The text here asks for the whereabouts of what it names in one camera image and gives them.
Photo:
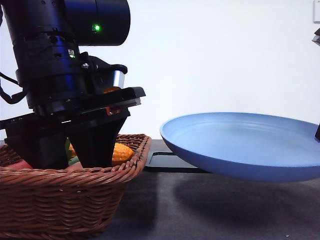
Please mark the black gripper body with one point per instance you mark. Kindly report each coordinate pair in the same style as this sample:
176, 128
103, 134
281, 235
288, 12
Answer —
115, 105
316, 38

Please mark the green toy carrot leaves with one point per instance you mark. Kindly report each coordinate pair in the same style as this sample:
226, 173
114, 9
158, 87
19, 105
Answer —
67, 151

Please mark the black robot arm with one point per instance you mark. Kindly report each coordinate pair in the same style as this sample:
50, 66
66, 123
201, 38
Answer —
63, 84

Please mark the red toy carrot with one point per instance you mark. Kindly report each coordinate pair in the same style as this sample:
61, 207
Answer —
21, 164

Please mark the brown wicker basket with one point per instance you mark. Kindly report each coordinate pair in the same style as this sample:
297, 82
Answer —
65, 203

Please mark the white wall socket right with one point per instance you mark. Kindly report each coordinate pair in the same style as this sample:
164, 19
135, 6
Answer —
316, 11

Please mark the dark green tray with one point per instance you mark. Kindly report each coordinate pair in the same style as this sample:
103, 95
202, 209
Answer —
161, 159

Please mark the light blue plate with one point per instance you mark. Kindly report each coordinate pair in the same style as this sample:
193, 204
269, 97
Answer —
249, 146

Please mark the yellow toy corn cob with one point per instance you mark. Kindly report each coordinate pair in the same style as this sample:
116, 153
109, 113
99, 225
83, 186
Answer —
121, 152

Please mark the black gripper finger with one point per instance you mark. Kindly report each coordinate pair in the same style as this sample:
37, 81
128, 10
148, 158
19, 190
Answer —
94, 142
317, 135
41, 150

